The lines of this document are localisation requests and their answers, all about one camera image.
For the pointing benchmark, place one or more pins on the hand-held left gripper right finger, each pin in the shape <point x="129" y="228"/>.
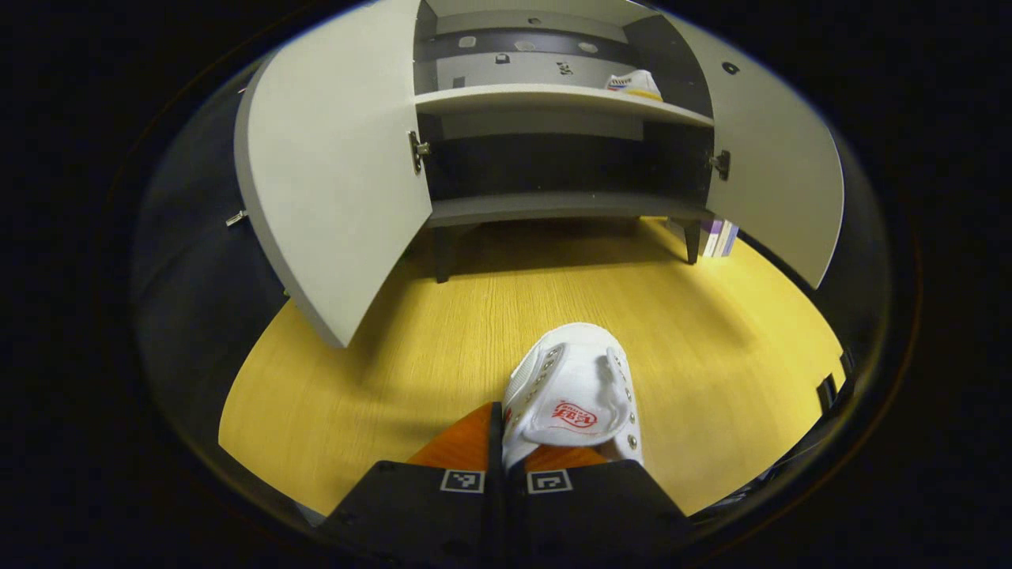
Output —
<point x="593" y="514"/>

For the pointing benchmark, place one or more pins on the white cabinet door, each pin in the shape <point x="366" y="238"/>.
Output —
<point x="775" y="158"/>
<point x="332" y="174"/>

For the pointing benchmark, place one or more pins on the white canvas shoe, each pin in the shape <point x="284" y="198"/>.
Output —
<point x="569" y="379"/>
<point x="636" y="83"/>

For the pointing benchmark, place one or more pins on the white shoe cabinet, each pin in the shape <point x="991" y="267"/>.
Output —
<point x="553" y="209"/>

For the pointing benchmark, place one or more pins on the white cabinet shelf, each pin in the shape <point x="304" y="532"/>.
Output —
<point x="538" y="99"/>

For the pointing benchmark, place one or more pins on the metal door hinge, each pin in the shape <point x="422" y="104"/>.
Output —
<point x="720" y="164"/>
<point x="417" y="150"/>

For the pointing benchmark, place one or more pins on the dark cabinet leg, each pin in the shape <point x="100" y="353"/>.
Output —
<point x="692" y="243"/>
<point x="442" y="257"/>

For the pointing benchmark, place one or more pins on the silver cloth clip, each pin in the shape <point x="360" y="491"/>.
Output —
<point x="236" y="218"/>

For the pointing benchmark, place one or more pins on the purple white box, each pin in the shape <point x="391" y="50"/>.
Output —
<point x="719" y="237"/>

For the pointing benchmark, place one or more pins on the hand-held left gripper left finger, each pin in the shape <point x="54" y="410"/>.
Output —
<point x="427" y="514"/>

